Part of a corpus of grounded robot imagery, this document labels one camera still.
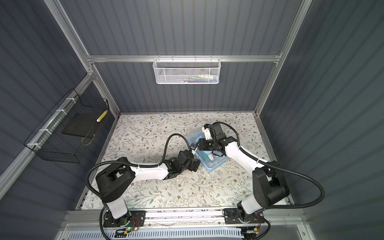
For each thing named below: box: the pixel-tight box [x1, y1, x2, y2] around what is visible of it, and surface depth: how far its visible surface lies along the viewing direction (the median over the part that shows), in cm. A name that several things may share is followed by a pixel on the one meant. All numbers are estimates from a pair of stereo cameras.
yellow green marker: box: [96, 110, 108, 123], surface depth 83 cm
